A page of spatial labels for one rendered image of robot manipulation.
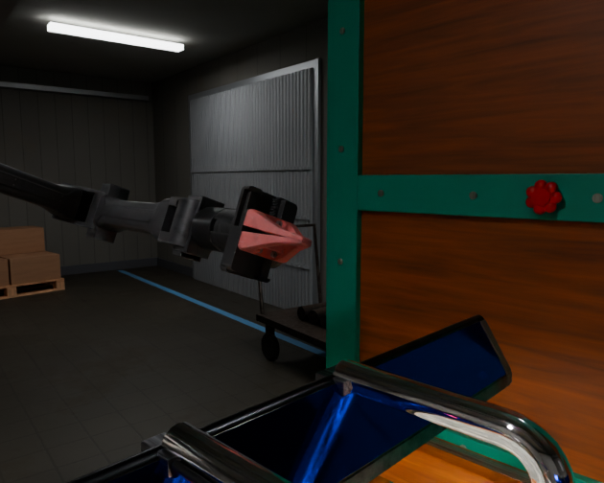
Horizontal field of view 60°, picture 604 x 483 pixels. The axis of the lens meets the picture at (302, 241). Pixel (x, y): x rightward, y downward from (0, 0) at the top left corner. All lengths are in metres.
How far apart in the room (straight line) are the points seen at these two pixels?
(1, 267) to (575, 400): 5.97
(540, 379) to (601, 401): 0.08
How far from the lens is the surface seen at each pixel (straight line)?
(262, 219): 0.56
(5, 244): 6.72
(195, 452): 0.30
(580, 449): 0.82
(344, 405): 0.41
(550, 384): 0.80
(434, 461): 0.84
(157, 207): 0.80
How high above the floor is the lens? 1.26
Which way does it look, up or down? 7 degrees down
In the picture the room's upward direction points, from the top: straight up
